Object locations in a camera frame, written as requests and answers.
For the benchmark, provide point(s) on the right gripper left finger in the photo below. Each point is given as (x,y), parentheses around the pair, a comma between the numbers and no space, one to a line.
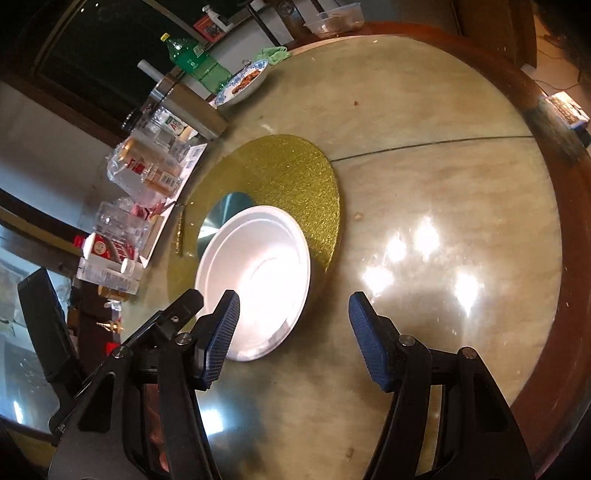
(138,416)

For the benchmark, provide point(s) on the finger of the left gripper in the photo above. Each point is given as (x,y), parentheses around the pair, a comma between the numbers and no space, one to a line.
(165,324)

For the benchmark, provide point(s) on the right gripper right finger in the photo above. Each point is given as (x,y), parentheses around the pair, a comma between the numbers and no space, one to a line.
(478,436)

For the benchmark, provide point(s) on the small brass bell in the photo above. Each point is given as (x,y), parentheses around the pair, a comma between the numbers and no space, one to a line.
(112,326)

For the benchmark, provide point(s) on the small white jar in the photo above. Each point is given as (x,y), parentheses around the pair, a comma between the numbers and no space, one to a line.
(131,269)

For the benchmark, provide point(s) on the peanut butter jar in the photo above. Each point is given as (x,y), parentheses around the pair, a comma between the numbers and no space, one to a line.
(112,294)

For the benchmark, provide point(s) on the white lotion bottle red cap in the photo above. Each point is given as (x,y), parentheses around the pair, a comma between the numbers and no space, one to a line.
(100,263)

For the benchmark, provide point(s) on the gold pen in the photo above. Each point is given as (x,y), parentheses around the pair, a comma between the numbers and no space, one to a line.
(179,232)

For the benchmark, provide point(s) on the clear glass pitcher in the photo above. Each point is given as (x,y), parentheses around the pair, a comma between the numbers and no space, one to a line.
(119,225)

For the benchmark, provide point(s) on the silver turntable disc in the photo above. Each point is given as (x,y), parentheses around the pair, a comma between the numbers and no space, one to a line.
(224,209)

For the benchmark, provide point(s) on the clear plastic bag of jars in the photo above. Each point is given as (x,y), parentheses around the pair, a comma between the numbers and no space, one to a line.
(148,164)

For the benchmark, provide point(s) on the gold glitter round mat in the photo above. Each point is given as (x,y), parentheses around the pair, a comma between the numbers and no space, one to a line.
(284,171)

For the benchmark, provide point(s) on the steel thermos flask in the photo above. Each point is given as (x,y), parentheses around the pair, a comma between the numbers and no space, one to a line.
(189,107)

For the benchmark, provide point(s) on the blue white food plate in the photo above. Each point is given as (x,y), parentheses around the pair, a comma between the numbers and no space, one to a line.
(243,84)

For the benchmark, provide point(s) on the green plastic bottle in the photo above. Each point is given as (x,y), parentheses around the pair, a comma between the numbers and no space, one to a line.
(189,55)

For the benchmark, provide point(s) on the clear plastic food container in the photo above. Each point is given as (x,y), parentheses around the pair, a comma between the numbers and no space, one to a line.
(338,21)

